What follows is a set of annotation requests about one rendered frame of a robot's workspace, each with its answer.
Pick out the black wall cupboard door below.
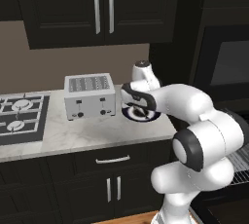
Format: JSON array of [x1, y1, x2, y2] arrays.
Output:
[[13, 0, 106, 50], [104, 0, 181, 46]]

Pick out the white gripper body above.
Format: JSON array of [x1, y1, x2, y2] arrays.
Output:
[[130, 78, 162, 93]]

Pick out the black base cupboard run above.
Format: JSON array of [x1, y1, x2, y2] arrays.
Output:
[[0, 157, 63, 224]]

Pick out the black oven door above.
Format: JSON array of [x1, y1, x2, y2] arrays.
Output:
[[191, 192, 249, 224]]

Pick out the silver wall cupboard handle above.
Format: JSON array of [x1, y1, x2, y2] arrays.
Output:
[[107, 0, 116, 35], [92, 0, 102, 35]]

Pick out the black drawer front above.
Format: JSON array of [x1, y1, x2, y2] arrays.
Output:
[[73, 143, 154, 174]]

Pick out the metal oven rack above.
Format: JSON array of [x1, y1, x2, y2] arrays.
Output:
[[226, 151, 249, 187]]

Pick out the black base cupboard door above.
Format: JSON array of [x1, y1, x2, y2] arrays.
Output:
[[53, 171, 115, 224], [113, 165, 164, 218]]

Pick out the black gas hob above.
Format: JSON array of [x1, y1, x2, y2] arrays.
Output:
[[0, 93, 52, 147]]

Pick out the silver base cupboard handle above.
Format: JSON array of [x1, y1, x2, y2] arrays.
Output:
[[105, 177, 113, 204], [116, 175, 123, 202]]

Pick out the silver toaster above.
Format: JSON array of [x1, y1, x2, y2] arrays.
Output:
[[63, 72, 117, 122]]

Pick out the blue and white plate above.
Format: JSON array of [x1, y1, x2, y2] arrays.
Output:
[[121, 102, 162, 124]]

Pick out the silver drawer handle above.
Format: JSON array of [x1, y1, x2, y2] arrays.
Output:
[[94, 154, 131, 166]]

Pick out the black built-in oven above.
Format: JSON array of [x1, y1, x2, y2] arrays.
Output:
[[190, 22, 249, 224]]

